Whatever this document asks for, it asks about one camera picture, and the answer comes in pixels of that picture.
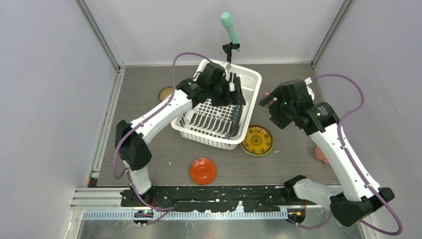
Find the brown ceramic bowl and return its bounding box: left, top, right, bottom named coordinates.
left=158, top=87, right=173, bottom=102

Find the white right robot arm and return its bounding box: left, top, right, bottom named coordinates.
left=259, top=78, right=395, bottom=227

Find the cream pink cup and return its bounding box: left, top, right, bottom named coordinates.
left=314, top=146, right=329, bottom=164

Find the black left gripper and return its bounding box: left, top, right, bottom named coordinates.
left=208, top=76, right=245, bottom=107

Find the green microphone on stand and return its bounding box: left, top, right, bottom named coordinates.
left=220, top=12, right=240, bottom=63

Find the white plastic dish rack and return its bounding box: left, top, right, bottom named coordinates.
left=171, top=60, right=262, bottom=150

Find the pink mug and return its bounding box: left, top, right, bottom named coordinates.
left=263, top=93, right=276, bottom=106

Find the orange red bowl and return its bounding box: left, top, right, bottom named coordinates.
left=189, top=158, right=217, bottom=185

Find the yellow patterned plate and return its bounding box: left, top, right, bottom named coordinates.
left=240, top=125, right=274, bottom=156

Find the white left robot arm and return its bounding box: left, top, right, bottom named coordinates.
left=114, top=62, right=243, bottom=206

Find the teal square plate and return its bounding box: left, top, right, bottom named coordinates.
left=225, top=105, right=243, bottom=139

